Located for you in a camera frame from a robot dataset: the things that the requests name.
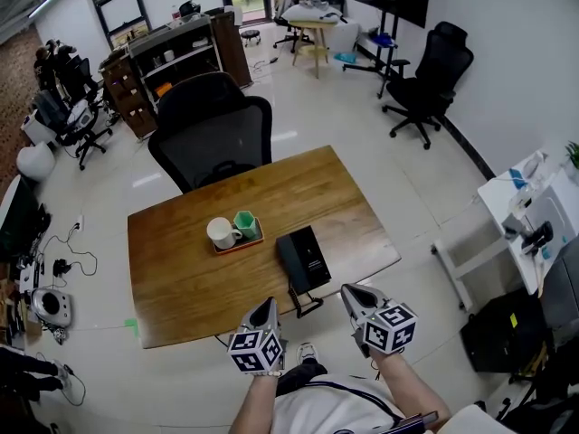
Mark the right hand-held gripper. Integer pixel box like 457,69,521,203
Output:
340,283,419,359

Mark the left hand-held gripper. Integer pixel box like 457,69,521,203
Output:
226,296,288,377

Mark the black phone handset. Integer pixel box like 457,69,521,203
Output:
276,233,313,296

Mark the person's left forearm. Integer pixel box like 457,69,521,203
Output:
229,370,283,434

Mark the person's right forearm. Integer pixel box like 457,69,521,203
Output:
369,352,454,429

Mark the black box device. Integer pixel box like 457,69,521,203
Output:
275,224,333,297

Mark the person's white shoe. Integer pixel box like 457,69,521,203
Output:
295,341,320,367

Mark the person's black trouser leg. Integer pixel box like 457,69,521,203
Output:
275,360,329,398

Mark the orange tray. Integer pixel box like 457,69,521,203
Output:
212,216,265,257

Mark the green hexagonal cup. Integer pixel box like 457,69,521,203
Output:
232,210,260,241

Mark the white mug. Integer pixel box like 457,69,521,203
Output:
205,216,244,250

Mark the person's white shirt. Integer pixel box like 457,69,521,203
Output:
271,373,409,434

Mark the white desk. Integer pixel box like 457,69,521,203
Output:
431,151,579,314

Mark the black desktop device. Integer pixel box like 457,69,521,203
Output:
519,220,555,257

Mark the black mesh-back office chair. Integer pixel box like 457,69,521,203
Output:
147,71,274,195

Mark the grey cabinet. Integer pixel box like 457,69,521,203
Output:
539,237,579,335

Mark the white round appliance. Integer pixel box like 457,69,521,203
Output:
30,288,74,328

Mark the white box appliance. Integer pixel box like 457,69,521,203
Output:
524,183,579,255

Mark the black television stand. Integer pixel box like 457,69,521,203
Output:
341,8,411,100

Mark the black high-back office chair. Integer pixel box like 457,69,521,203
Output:
381,20,476,151

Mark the brown drawer cabinet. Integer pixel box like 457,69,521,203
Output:
100,53,159,141

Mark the green potted plant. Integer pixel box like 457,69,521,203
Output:
564,140,579,174

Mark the dark computer monitor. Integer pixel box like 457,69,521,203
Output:
0,174,42,263

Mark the black and white office chair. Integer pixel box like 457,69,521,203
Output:
31,90,115,172

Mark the brown tall cabinet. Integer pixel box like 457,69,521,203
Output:
209,10,253,91

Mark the small black office chair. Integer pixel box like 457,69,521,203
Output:
271,0,316,55

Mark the white bean-shaped stool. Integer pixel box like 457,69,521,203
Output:
16,141,57,184

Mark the round wooden side table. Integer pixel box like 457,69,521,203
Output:
289,19,341,80

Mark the white cushion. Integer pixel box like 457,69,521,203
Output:
280,3,347,26

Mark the grey open shelf unit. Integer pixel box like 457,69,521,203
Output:
128,14,224,109

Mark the small white cabinet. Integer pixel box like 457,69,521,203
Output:
19,108,47,146

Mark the black framed window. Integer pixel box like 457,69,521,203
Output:
85,0,273,52

